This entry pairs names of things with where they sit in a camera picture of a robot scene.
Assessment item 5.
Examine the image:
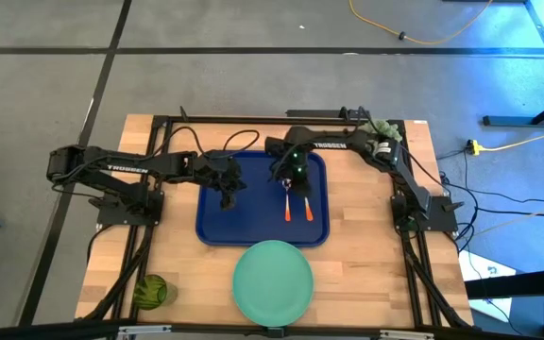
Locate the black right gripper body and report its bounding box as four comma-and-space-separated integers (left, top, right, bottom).
269, 141, 312, 188

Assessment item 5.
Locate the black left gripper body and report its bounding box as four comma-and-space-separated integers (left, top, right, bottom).
194, 150, 249, 193

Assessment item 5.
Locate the orange-handled metal fork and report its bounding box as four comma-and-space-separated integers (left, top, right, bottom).
302, 194, 315, 223

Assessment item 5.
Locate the orange-handled metal spoon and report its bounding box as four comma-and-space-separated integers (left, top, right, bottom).
281, 178, 294, 223

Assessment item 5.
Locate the teal round plate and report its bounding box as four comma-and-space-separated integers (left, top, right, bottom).
231, 239, 315, 328

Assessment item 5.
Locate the blue plastic tray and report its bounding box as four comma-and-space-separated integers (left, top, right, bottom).
195, 149, 331, 248

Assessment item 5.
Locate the green translucent cup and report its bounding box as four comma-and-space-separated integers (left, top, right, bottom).
132, 273, 179, 312

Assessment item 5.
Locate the green crumpled cloth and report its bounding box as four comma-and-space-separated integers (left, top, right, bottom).
369, 119, 403, 143

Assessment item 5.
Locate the white printed paper sheet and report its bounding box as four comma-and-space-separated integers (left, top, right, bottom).
458, 248, 519, 323

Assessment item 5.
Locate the black flat bar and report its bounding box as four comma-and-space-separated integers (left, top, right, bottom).
464, 266, 544, 299

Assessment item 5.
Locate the black aluminium frame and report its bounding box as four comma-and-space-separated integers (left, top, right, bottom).
0, 106, 544, 340

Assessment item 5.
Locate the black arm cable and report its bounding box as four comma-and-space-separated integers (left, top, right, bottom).
151, 124, 262, 160

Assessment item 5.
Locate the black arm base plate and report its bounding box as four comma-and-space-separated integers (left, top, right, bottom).
391, 193, 461, 232
95, 188, 165, 227

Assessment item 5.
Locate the small square camera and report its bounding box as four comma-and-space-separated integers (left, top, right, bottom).
260, 325, 287, 339

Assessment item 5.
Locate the silver metal bracket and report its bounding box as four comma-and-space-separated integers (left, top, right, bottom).
379, 329, 436, 340
117, 324, 173, 337

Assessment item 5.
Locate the yellow extension cord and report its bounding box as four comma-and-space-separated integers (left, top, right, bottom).
347, 0, 495, 47

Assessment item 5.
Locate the yellow cord with outlet block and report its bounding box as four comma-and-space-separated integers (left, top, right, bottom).
465, 123, 544, 157

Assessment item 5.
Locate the black metal stand frame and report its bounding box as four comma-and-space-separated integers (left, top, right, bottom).
482, 0, 544, 128

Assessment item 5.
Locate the black floor cable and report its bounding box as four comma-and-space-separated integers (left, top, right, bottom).
434, 148, 544, 223

